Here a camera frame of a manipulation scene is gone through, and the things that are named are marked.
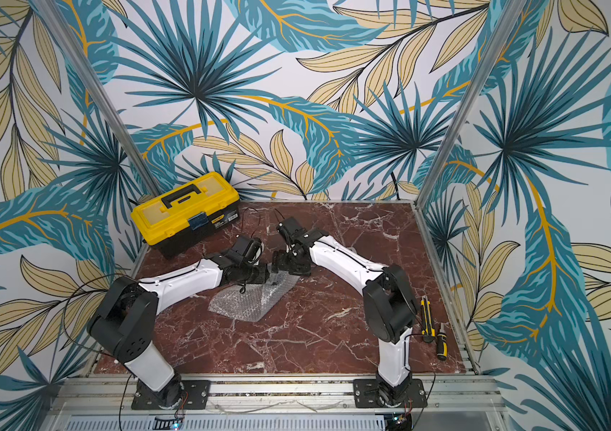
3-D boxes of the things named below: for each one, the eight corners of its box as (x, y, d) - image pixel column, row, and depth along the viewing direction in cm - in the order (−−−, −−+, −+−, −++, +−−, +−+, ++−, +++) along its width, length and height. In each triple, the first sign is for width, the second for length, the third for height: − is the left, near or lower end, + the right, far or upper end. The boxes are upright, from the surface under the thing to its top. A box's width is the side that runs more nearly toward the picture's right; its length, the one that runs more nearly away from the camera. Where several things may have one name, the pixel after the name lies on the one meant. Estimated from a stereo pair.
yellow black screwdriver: (437, 359, 82) (440, 357, 80) (437, 325, 89) (440, 322, 87) (444, 361, 82) (448, 359, 80) (443, 327, 89) (447, 324, 86)
